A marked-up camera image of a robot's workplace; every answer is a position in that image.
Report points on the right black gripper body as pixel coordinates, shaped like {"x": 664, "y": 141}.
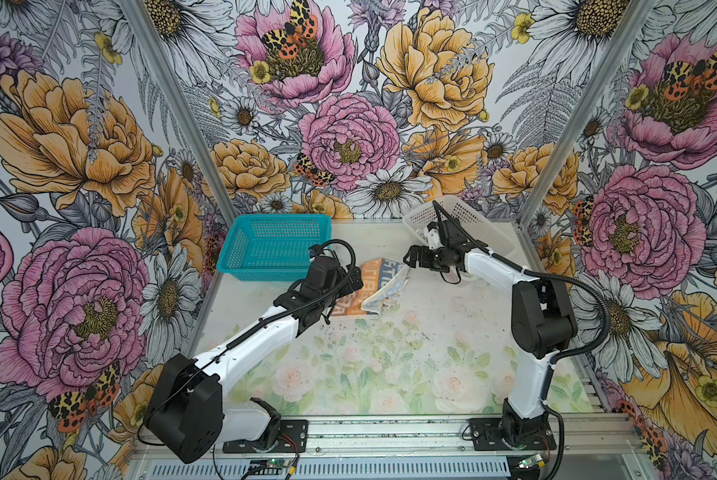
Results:
{"x": 434, "y": 259}

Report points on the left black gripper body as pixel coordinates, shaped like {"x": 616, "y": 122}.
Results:
{"x": 347, "y": 288}

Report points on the striped lettered towel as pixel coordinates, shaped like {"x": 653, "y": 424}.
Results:
{"x": 383, "y": 281}

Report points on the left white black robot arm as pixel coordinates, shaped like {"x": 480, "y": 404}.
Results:
{"x": 187, "y": 411}

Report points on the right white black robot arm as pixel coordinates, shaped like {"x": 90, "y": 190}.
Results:
{"x": 541, "y": 321}

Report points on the white plastic basket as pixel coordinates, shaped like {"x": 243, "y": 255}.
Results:
{"x": 417, "y": 220}

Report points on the teal plastic basket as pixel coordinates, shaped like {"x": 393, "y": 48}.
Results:
{"x": 272, "y": 247}

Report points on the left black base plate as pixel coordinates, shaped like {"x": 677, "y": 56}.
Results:
{"x": 291, "y": 437}

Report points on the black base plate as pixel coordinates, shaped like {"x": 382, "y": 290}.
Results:
{"x": 291, "y": 437}
{"x": 510, "y": 434}

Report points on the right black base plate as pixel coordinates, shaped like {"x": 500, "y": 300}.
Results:
{"x": 510, "y": 434}

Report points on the white vented cable duct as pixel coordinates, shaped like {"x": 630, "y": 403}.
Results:
{"x": 487, "y": 467}

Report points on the aluminium front rail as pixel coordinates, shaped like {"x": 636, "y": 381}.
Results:
{"x": 594, "y": 435}

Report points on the left aluminium frame post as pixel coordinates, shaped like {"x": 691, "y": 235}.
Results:
{"x": 160, "y": 64}

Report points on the aluminium frame post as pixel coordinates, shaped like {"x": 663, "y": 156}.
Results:
{"x": 160, "y": 64}
{"x": 633, "y": 20}

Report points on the right aluminium frame post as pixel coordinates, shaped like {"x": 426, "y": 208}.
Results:
{"x": 633, "y": 20}

